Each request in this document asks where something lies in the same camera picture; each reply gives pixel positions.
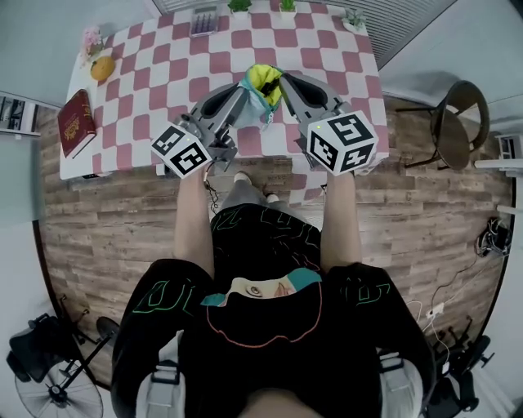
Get black printed t-shirt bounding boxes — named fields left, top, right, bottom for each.
left=110, top=203, right=436, bottom=418

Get person's left forearm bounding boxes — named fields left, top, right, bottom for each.
left=174, top=168, right=216, bottom=279

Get grey trousers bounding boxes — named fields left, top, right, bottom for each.
left=220, top=178, right=296, bottom=214

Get dark green succulent pot plant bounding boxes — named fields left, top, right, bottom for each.
left=226, top=0, right=253, bottom=20

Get purple button calculator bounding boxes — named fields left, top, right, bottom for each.
left=190, top=5, right=220, bottom=39

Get pink flower bouquet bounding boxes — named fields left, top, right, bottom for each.
left=81, top=25, right=105, bottom=59

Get pink white checkered tablecloth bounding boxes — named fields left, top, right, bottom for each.
left=92, top=0, right=390, bottom=206

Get person's right forearm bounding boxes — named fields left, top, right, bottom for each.
left=319, top=170, right=364, bottom=275

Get person's head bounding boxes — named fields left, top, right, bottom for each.
left=244, top=387, right=324, bottom=418

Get tangled black cable bundle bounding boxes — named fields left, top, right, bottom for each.
left=473, top=217, right=514, bottom=259

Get black standing fan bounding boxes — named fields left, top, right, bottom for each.
left=14, top=316, right=120, bottom=418

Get pale green plant white pot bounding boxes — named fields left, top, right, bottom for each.
left=340, top=7, right=368, bottom=33

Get grey shoulder strap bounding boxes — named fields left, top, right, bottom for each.
left=136, top=330, right=187, bottom=418
left=377, top=349, right=424, bottom=418

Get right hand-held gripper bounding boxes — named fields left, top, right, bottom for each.
left=279, top=72, right=379, bottom=177

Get white metal rack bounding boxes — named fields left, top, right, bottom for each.
left=473, top=131, right=523, bottom=218

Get orange pumpkin shaped ornament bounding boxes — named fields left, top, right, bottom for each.
left=89, top=55, right=117, bottom=82

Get red hardcover book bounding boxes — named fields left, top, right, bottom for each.
left=56, top=88, right=98, bottom=160

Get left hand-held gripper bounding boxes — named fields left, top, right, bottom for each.
left=150, top=83, right=251, bottom=180

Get round brown wooden chair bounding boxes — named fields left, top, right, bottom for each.
left=395, top=79, right=492, bottom=172

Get white wall shelf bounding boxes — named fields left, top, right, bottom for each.
left=0, top=91, right=42, bottom=138

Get white floor cable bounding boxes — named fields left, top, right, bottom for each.
left=404, top=300, right=450, bottom=360

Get teal pencil pouch yellow lining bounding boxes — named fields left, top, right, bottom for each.
left=236, top=63, right=288, bottom=132

